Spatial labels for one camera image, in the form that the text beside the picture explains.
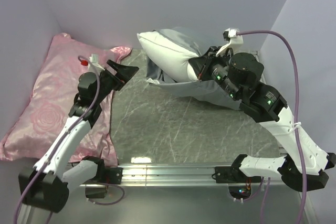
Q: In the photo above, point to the white pillow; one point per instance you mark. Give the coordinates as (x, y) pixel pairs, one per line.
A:
(168, 56)

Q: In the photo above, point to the aluminium mounting rail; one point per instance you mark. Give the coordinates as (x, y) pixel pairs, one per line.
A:
(175, 194)

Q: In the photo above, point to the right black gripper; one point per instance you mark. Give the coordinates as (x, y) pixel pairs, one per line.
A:
(202, 64)

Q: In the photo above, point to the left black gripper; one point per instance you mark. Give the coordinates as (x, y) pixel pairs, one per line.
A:
(124, 74)

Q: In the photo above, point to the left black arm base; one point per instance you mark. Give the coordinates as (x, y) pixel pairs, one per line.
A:
(98, 188)

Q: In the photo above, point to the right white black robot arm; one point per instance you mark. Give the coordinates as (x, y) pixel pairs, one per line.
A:
(304, 158)

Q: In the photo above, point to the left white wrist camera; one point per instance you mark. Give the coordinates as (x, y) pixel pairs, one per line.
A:
(93, 61)

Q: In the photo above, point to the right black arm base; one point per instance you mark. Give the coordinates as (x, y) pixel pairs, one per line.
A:
(241, 187)

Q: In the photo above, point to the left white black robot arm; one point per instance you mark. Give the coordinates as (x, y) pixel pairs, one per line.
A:
(48, 184)

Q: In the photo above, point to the pink satin rose pillow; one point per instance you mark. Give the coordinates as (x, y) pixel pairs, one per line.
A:
(52, 97)

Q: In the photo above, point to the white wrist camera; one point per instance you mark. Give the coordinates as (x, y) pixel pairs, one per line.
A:
(93, 61)
(233, 42)

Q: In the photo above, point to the grey satin pillowcase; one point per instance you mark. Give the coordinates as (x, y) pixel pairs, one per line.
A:
(207, 91)

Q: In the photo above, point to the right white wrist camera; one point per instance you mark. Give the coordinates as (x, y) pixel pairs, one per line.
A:
(233, 42)

